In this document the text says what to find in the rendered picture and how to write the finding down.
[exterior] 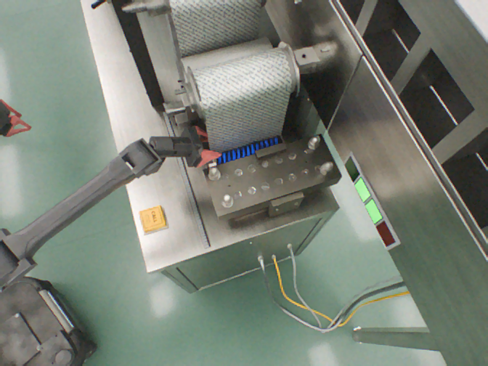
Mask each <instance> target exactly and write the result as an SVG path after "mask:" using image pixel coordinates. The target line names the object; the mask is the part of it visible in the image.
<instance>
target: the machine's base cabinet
mask: <svg viewBox="0 0 488 366"><path fill-rule="evenodd" d="M335 213H336V211H335V212H332V213H329V214H326V215H323V216H319V217H317V218H315V219H311V220H308V221H304V222H301V223H299V224H295V226H294V225H293V226H292V227H289V228H286V229H282V230H280V231H277V232H273V233H271V234H268V235H264V236H261V237H258V238H256V239H253V240H249V241H247V242H244V243H240V244H237V245H234V246H231V247H229V248H225V250H223V251H218V252H215V253H212V254H209V255H207V256H203V257H201V258H198V259H194V260H192V261H188V262H185V263H183V264H178V265H176V266H175V267H172V268H170V269H166V270H163V271H160V273H161V274H164V275H165V276H167V277H168V278H169V279H170V280H172V281H173V282H175V283H176V284H177V285H178V286H179V287H180V288H183V289H184V290H185V291H187V292H188V293H189V294H191V293H194V292H197V291H199V290H204V289H206V288H209V287H212V285H216V284H218V283H221V282H225V281H228V280H231V279H233V278H236V277H239V276H241V275H246V274H248V273H250V272H254V271H256V270H259V269H261V265H260V262H259V261H258V260H257V258H258V257H260V256H263V257H264V260H263V261H264V263H265V266H266V267H267V266H269V265H271V264H274V263H275V262H274V259H272V256H273V255H276V259H275V260H276V262H280V261H283V260H286V259H290V258H292V256H291V253H290V249H288V247H287V245H288V244H292V245H293V247H292V250H293V255H294V256H299V255H301V253H302V252H303V251H304V249H306V248H307V247H308V246H309V244H310V242H311V241H312V240H313V239H314V238H315V237H316V235H317V234H318V233H319V232H320V230H321V229H322V228H323V227H324V226H325V225H326V224H327V223H328V221H329V220H330V219H331V217H332V216H333V215H334V214H335Z"/></svg>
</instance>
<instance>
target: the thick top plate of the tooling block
mask: <svg viewBox="0 0 488 366"><path fill-rule="evenodd" d="M316 135H317V136H319V138H320V146H319V147H318V148H317V149H316V150H313V149H311V148H310V147H309V146H308V143H309V141H310V139H311V138H312V137H313V136H312V137H310V138H306V139H302V140H298V141H296V142H292V143H289V144H286V145H285V147H286V150H285V151H284V152H280V153H278V154H274V155H273V156H270V157H268V158H262V159H260V160H257V158H256V155H255V153H254V155H250V156H247V157H244V158H240V159H237V160H233V161H230V162H227V163H223V164H220V165H217V166H216V167H217V169H218V170H220V173H221V176H220V178H219V179H218V180H216V181H211V180H210V179H209V177H208V172H209V169H210V168H205V169H203V175H204V179H205V182H206V186H207V188H208V192H209V195H210V197H211V201H212V203H213V208H214V210H215V213H216V217H217V219H218V222H221V221H225V220H228V219H231V218H234V217H236V216H241V215H244V214H248V213H250V212H253V211H257V210H259V209H262V208H266V207H269V206H270V203H271V200H274V199H277V198H281V197H283V196H286V195H290V194H293V193H295V192H299V191H302V194H303V195H304V194H306V193H310V192H314V191H317V190H321V189H323V188H326V187H330V186H333V185H335V184H337V183H338V182H339V181H340V178H341V177H342V175H341V172H340V171H339V169H338V167H337V165H336V162H335V161H334V158H333V156H332V154H331V152H330V149H329V147H328V145H327V143H326V141H325V139H323V136H322V134H316ZM327 162H331V163H332V164H333V171H332V173H331V174H330V175H323V174H321V172H320V167H321V166H322V165H323V164H324V163H327ZM225 194H230V195H231V197H232V199H233V205H232V206H231V207H230V208H225V207H224V206H223V205H222V204H221V199H222V197H223V195H225Z"/></svg>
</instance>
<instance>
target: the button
mask: <svg viewBox="0 0 488 366"><path fill-rule="evenodd" d="M139 214H140V217H141V220H142V226H143V230H144V231H145V232H150V231H153V230H155V229H160V228H163V227H166V220H165V218H164V215H163V210H162V208H161V206H155V207H152V208H148V209H145V210H143V211H139Z"/></svg>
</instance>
